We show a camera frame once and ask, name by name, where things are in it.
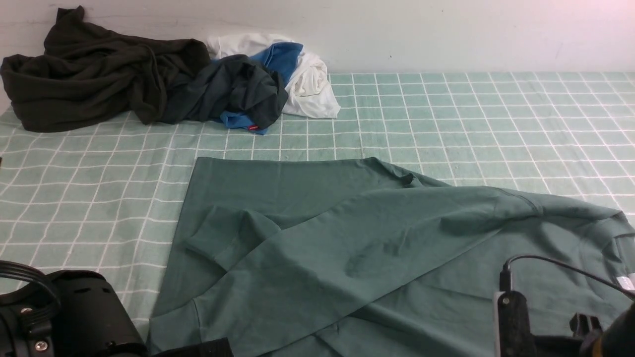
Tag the green long-sleeve top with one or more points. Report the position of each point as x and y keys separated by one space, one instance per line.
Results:
x=360 y=258

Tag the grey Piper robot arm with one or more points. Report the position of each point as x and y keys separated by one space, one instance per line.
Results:
x=68 y=313

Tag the black second robot arm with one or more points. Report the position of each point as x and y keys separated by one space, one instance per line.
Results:
x=617 y=340

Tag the white crumpled garment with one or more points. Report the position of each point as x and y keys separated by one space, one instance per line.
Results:
x=310 y=92

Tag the dark grey crumpled garment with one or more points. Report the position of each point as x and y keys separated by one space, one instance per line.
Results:
x=200 y=97

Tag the blue crumpled garment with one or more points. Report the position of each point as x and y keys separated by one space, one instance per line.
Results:
x=280 y=59

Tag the green checked tablecloth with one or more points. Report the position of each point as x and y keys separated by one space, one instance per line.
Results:
x=107 y=198

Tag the dark olive crumpled garment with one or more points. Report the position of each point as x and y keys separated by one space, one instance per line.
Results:
x=89 y=74

